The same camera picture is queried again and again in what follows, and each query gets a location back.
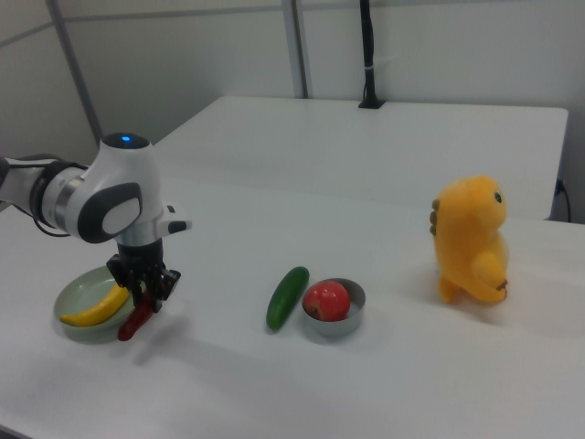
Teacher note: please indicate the red apple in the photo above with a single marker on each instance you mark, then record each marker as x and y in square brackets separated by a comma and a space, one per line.
[325, 302]

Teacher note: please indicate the wide aluminium frame post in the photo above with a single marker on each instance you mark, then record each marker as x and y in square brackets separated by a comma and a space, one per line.
[297, 46]

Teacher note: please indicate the yellow plush dinosaur toy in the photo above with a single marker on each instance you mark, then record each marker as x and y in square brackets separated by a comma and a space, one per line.
[471, 242]

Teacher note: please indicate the grey metal bowl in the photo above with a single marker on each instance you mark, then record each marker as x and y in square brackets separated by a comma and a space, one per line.
[336, 327]

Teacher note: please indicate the yellow banana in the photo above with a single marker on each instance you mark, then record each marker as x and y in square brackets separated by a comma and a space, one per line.
[98, 308]

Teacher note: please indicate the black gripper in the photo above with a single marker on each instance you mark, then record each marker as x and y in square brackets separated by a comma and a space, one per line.
[139, 257]

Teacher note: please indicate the light green plastic plate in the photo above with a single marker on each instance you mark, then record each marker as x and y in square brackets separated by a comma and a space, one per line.
[80, 290]

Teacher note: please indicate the black pole with clamp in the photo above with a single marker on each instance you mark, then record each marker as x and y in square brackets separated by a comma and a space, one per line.
[369, 50]

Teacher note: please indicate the slim aluminium frame post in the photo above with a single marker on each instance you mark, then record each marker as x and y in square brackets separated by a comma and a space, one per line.
[75, 68]

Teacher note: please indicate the green cucumber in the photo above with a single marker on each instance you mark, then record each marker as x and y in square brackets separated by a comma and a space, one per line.
[287, 297]

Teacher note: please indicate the white side table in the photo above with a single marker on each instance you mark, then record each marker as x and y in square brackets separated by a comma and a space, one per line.
[365, 151]

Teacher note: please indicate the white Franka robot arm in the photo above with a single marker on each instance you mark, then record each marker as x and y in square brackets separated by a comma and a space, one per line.
[109, 201]

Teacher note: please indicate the red chili pepper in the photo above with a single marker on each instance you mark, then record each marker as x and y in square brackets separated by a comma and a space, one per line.
[132, 322]

